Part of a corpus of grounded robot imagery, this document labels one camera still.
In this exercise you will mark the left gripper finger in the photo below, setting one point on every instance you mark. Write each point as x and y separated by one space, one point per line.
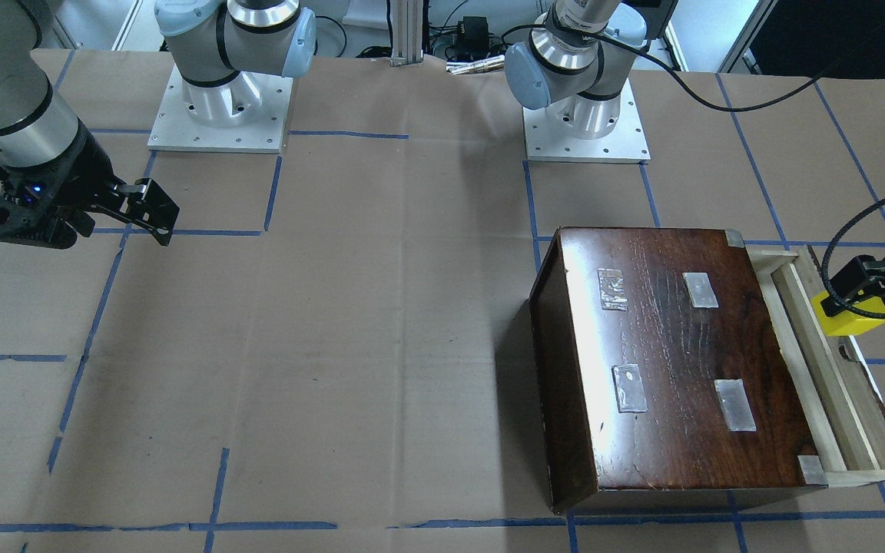
862 278
872 307

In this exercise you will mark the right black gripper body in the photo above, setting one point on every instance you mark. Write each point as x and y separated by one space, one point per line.
87 173

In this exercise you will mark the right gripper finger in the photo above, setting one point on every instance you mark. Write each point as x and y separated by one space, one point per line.
157 219
143 198

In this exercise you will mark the yellow block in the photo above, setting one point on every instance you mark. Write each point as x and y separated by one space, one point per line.
845 323

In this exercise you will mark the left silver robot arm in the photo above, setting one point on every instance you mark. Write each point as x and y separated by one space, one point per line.
574 65

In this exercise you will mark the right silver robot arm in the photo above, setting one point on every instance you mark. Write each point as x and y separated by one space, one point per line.
211 43

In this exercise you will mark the dark wooden drawer cabinet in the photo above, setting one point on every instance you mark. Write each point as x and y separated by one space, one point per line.
662 385

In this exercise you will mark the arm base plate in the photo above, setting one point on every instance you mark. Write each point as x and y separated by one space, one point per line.
246 115
578 129

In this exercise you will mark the aluminium frame post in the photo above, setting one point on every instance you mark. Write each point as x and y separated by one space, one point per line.
407 23

